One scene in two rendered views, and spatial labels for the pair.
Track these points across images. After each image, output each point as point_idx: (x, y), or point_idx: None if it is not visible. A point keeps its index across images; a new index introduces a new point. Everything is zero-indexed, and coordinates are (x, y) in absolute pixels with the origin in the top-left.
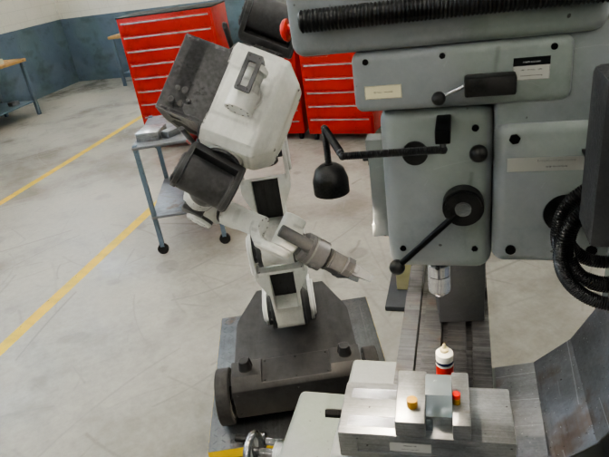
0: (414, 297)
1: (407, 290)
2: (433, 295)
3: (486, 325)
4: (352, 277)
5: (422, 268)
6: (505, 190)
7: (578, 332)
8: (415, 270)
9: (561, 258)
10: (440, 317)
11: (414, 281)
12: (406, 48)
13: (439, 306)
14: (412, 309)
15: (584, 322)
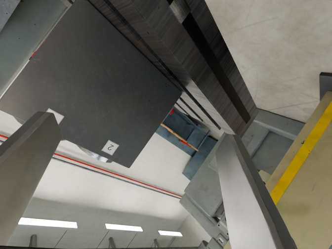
0: (165, 58)
1: (191, 77)
2: (154, 63)
3: (68, 7)
4: (233, 167)
5: (208, 112)
6: None
7: (8, 8)
8: (214, 113)
9: None
10: (73, 3)
11: (198, 94)
12: None
13: (57, 24)
14: (136, 22)
15: (6, 19)
